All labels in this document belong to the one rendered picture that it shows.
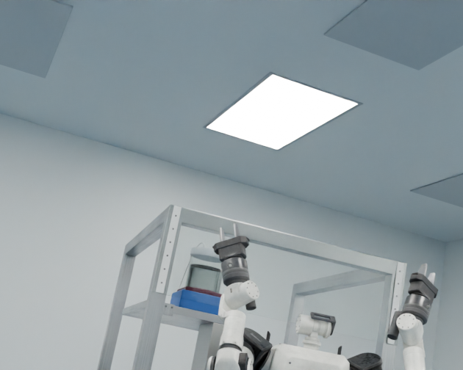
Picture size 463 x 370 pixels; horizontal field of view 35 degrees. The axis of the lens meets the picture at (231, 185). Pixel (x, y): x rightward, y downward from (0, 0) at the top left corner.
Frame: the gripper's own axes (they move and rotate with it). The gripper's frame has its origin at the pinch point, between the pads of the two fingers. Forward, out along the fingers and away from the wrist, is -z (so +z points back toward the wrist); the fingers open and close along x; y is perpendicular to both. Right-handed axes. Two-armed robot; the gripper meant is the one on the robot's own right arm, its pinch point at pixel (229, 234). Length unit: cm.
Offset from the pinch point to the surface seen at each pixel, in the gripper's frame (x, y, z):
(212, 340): -27, -44, 19
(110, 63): -93, -101, -193
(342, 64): 43, -107, -138
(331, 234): -31, -400, -184
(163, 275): -34.7, -19.7, -1.9
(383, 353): 30, -82, 28
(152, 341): -44, -24, 20
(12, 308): -259, -233, -119
